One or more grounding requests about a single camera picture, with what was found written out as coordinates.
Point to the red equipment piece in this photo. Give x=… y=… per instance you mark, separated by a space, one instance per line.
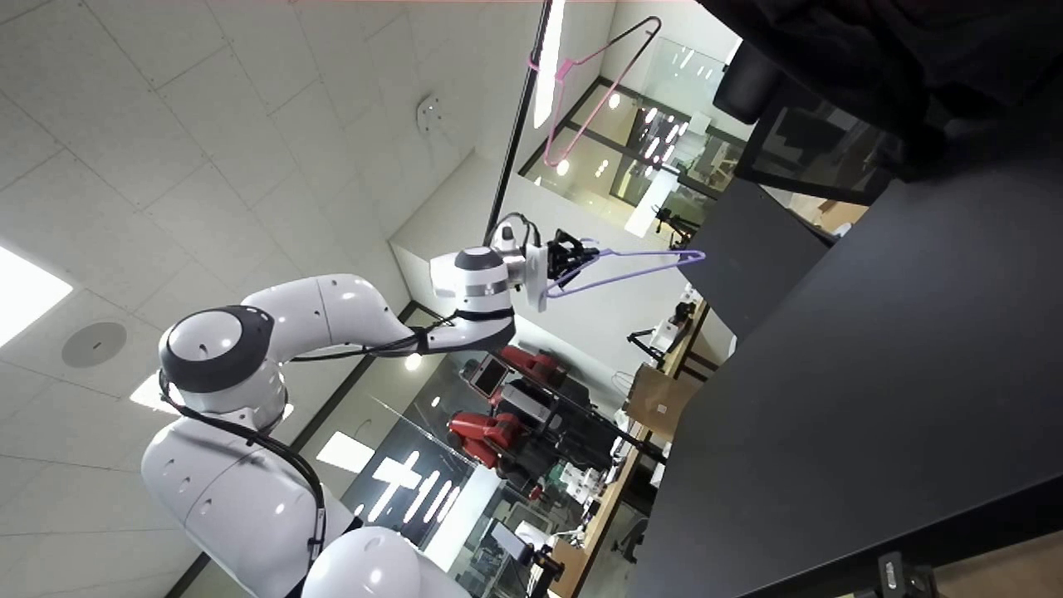
x=485 y=438
x=532 y=361

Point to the long bright light strip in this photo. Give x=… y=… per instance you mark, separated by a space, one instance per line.
x=548 y=67

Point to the black flat board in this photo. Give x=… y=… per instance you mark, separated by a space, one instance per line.
x=752 y=268

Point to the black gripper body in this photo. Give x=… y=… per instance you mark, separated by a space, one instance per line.
x=567 y=264

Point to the small black clamp device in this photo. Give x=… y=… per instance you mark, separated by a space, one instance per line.
x=893 y=572

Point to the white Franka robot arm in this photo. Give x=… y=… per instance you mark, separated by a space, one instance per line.
x=321 y=309

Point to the black framed glass panel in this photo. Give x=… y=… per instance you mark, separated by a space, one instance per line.
x=818 y=154

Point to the black clothes rack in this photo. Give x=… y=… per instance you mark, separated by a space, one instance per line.
x=518 y=122

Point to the brown cardboard box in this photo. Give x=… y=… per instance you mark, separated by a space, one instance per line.
x=660 y=400

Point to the long wooden desk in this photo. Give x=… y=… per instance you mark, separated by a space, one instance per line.
x=576 y=560

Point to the small white wall device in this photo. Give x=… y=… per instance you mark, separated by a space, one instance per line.
x=429 y=111

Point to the round grey ceiling speaker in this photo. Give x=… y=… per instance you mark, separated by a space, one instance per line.
x=94 y=343

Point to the black hanging garment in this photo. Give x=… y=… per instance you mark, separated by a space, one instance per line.
x=885 y=56

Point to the black rounded object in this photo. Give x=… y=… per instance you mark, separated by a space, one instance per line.
x=748 y=85

